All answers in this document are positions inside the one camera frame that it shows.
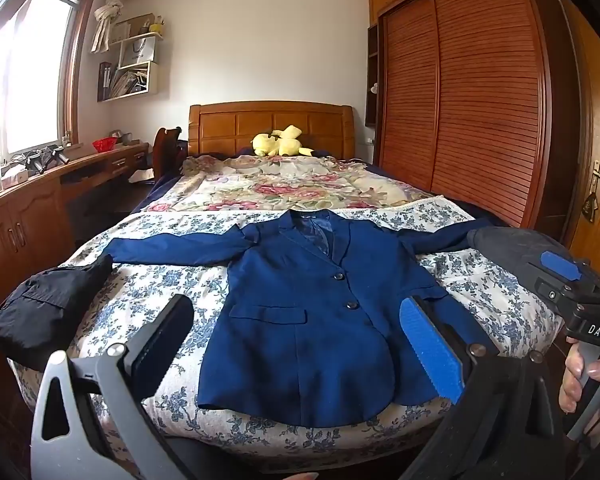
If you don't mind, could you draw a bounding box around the pink floral quilt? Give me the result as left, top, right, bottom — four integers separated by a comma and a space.
170, 154, 433, 213

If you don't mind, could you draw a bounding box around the blue floral blanket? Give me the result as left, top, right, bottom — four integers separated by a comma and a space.
10, 195, 567, 461

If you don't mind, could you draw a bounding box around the white paper bag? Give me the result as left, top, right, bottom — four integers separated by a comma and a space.
119, 37, 157, 68

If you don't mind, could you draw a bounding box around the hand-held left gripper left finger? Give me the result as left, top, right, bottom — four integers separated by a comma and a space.
30, 294, 196, 480

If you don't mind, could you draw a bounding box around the window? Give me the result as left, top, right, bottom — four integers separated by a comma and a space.
0, 0, 88, 171

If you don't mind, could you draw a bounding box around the white wall shelf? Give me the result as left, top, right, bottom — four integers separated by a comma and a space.
96, 31, 163, 103

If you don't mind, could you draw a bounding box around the dark wooden chair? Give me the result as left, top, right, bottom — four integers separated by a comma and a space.
152, 126, 183, 186

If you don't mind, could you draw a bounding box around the blue suit jacket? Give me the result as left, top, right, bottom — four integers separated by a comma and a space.
102, 210, 511, 429

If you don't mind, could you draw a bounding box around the black clamp tool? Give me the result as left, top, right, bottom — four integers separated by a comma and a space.
25, 145, 68, 173

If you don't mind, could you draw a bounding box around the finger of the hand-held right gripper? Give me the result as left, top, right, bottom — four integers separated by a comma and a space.
539, 250, 582, 282

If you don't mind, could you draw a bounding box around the wooden louvered wardrobe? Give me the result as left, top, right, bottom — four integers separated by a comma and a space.
365, 0, 581, 246

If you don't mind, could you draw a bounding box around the person's right hand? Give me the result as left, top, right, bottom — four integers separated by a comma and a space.
559, 338, 600, 442

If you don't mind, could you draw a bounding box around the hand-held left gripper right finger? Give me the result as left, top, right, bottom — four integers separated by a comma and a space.
399, 295, 568, 480

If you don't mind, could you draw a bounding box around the black folded garment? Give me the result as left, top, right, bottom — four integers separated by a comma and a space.
0, 254, 115, 373

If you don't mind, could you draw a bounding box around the yellow plush toy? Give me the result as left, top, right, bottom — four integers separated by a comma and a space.
251, 125, 313, 157

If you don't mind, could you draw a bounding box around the wooden bed headboard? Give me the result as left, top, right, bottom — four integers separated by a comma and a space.
187, 101, 356, 161

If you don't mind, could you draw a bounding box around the tied beige curtain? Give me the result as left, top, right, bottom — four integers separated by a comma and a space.
90, 0, 133, 53

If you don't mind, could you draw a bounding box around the white box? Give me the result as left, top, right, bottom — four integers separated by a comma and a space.
0, 167, 29, 191

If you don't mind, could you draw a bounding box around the wooden desk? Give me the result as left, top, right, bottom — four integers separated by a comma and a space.
0, 141, 151, 286

